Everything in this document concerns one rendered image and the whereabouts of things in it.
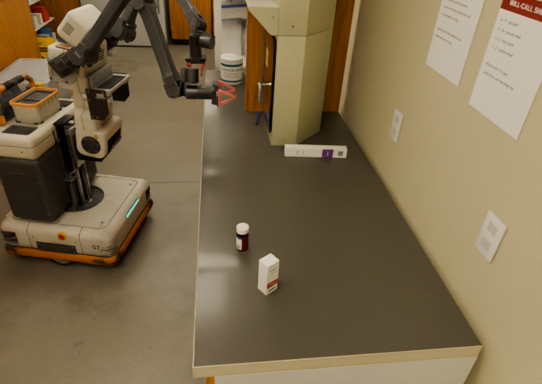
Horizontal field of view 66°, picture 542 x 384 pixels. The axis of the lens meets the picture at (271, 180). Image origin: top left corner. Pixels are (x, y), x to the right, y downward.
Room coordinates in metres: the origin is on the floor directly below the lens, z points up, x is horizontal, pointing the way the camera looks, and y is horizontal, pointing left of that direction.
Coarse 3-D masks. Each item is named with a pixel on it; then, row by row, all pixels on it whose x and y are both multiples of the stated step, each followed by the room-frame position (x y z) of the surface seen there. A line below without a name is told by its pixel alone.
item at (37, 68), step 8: (16, 64) 3.28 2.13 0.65; (24, 64) 3.29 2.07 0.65; (32, 64) 3.30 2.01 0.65; (40, 64) 3.32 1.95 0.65; (8, 72) 3.08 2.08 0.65; (16, 72) 3.09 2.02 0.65; (24, 72) 3.11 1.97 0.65; (32, 72) 3.12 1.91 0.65; (40, 72) 3.13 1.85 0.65; (0, 80) 2.90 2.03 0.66; (8, 80) 2.91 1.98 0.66; (24, 80) 2.94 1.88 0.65; (40, 80) 2.95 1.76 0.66; (48, 80) 2.97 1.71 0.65; (24, 88) 2.87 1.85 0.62; (56, 88) 3.11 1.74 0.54; (64, 88) 3.28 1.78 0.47; (64, 96) 3.24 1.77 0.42
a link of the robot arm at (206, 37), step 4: (192, 20) 2.03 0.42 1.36; (196, 20) 2.02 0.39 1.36; (192, 24) 2.02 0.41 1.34; (196, 24) 2.01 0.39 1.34; (192, 28) 2.01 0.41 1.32; (196, 32) 2.06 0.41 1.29; (200, 32) 2.02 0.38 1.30; (204, 32) 2.00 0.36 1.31; (200, 36) 1.99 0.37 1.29; (204, 36) 1.99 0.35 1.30; (208, 36) 1.98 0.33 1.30; (212, 36) 1.99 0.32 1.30; (200, 40) 1.98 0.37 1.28; (204, 40) 1.97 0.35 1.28; (208, 40) 1.96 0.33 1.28; (212, 40) 1.99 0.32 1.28; (200, 44) 1.98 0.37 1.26; (204, 44) 1.97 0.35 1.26; (208, 44) 1.96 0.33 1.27; (212, 44) 1.99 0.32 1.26; (208, 48) 1.98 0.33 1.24; (212, 48) 1.99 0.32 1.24
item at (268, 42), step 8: (272, 40) 1.67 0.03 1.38; (272, 48) 1.66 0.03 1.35; (272, 56) 1.65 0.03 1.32; (272, 64) 1.64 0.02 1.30; (264, 72) 1.91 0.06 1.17; (272, 72) 1.62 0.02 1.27; (264, 80) 1.89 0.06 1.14; (272, 80) 1.62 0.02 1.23; (264, 88) 1.88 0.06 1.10; (272, 88) 1.62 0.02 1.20; (264, 96) 1.86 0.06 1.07; (272, 96) 1.62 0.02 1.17; (264, 104) 1.84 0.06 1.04; (264, 112) 1.83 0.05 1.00
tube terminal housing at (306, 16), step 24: (288, 0) 1.62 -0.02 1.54; (312, 0) 1.65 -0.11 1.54; (288, 24) 1.62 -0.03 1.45; (312, 24) 1.66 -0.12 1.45; (288, 48) 1.62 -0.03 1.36; (312, 48) 1.68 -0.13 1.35; (288, 72) 1.63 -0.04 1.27; (312, 72) 1.69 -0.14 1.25; (288, 96) 1.63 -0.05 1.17; (312, 96) 1.71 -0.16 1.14; (288, 120) 1.63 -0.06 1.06; (312, 120) 1.73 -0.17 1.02
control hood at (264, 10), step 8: (248, 0) 1.73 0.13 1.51; (256, 0) 1.74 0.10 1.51; (264, 0) 1.75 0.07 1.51; (272, 0) 1.76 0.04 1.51; (248, 8) 1.60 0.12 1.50; (256, 8) 1.61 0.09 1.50; (264, 8) 1.61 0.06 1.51; (272, 8) 1.61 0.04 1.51; (256, 16) 1.61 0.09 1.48; (264, 16) 1.61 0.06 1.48; (272, 16) 1.61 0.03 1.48; (264, 24) 1.61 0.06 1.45; (272, 24) 1.61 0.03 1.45; (272, 32) 1.61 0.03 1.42
